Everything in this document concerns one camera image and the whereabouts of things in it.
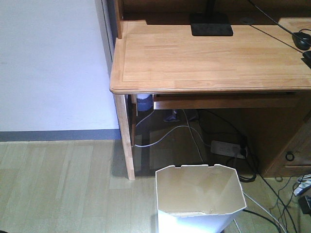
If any black computer mouse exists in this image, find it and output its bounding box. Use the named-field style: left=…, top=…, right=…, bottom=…
left=292, top=32, right=311, bottom=50

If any black monitor with stand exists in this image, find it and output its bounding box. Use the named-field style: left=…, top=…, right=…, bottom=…
left=190, top=0, right=233, bottom=36

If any white blue cylinder container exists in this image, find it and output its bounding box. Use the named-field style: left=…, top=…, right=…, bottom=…
left=137, top=94, right=153, bottom=112

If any white cable under desk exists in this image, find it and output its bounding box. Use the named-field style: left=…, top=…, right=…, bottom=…
left=134, top=109, right=212, bottom=164

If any white power strip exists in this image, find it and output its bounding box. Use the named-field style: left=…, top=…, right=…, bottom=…
left=210, top=140, right=248, bottom=159

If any wooden desk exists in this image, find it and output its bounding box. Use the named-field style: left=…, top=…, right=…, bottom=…
left=110, top=0, right=311, bottom=180

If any white plastic trash bin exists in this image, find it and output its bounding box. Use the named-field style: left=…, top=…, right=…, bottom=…
left=155, top=164, right=246, bottom=233

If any black keyboard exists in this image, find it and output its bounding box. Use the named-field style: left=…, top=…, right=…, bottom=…
left=302, top=50, right=311, bottom=67

